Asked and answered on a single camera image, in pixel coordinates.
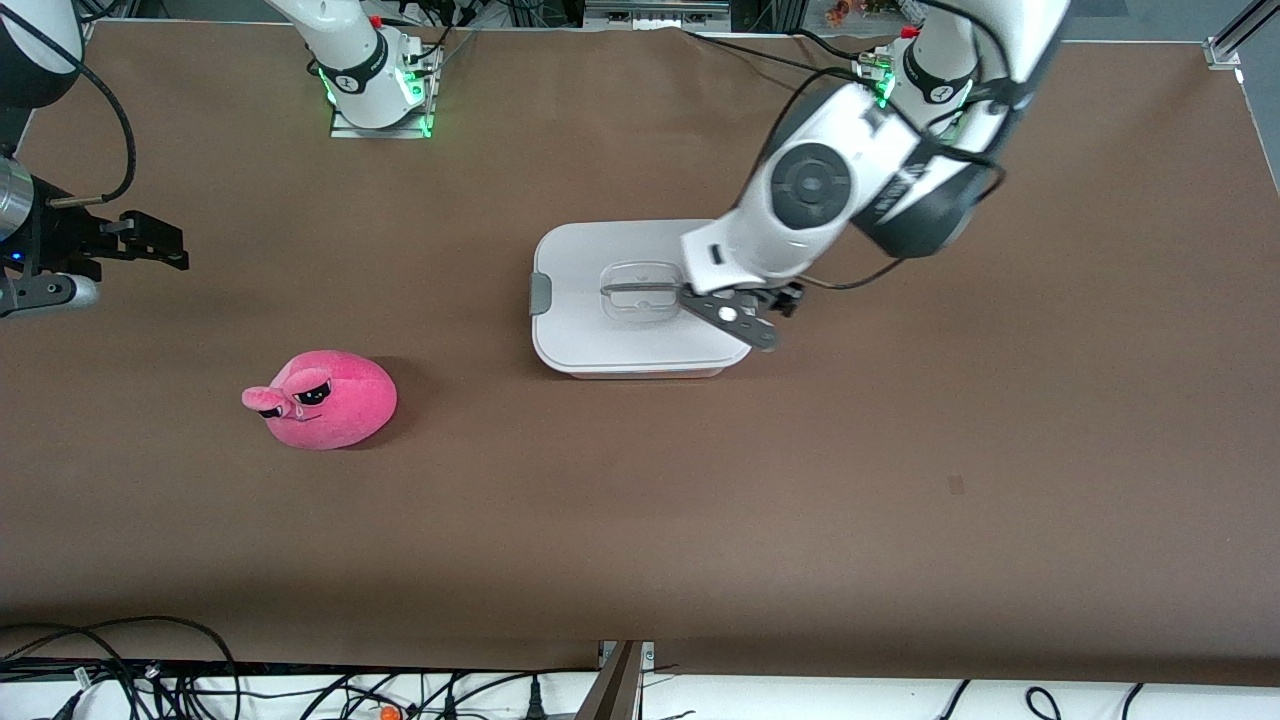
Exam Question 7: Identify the white box lid grey latches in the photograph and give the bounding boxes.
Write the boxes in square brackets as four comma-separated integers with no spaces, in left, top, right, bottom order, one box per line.
[528,220,756,373]

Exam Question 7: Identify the pink plush toy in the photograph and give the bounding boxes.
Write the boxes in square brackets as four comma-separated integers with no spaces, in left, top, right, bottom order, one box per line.
[241,350,399,452]

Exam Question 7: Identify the pink plastic box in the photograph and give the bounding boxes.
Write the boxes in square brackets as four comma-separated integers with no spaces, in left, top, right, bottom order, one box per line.
[545,362,726,381]

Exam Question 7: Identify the brown table mat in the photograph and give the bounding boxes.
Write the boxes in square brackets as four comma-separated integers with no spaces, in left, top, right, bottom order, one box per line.
[0,20,1280,686]

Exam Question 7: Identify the small colourful figurine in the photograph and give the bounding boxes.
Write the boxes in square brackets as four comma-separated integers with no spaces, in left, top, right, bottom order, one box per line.
[825,0,926,26]

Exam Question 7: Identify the aluminium corner profile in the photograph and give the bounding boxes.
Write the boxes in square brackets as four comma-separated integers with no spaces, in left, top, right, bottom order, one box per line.
[1203,0,1280,71]

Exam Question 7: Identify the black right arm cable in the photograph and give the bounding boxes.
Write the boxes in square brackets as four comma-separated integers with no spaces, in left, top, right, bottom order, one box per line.
[0,5,136,209]

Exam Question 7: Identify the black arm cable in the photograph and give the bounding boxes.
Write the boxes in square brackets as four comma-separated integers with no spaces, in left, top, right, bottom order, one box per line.
[755,0,1031,293]
[0,5,136,209]

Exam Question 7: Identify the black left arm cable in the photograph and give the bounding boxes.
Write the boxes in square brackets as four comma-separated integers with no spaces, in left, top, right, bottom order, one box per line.
[755,0,1031,293]

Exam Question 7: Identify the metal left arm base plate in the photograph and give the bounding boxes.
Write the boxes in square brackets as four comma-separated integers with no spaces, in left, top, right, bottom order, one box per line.
[858,55,964,151]

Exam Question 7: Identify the black cable across mat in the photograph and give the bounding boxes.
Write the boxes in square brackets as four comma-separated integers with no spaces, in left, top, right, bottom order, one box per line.
[683,28,876,86]

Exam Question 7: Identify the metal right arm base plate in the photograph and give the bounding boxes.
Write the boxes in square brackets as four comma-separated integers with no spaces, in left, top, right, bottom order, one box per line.
[330,45,434,139]

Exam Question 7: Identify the black base cables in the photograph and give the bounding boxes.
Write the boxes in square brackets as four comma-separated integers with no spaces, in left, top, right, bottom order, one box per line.
[395,0,483,63]

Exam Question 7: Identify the black looped cable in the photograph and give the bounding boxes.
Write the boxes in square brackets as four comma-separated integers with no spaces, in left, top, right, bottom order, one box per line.
[0,615,243,720]

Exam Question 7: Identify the aluminium profile post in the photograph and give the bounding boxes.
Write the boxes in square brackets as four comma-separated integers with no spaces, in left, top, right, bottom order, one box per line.
[575,640,656,720]

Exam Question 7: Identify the black edge rail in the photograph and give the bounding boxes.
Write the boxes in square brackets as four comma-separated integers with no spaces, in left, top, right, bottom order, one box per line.
[0,658,601,683]

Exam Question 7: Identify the black cable bundle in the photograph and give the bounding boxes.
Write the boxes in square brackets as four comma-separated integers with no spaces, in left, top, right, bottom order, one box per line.
[300,670,601,720]

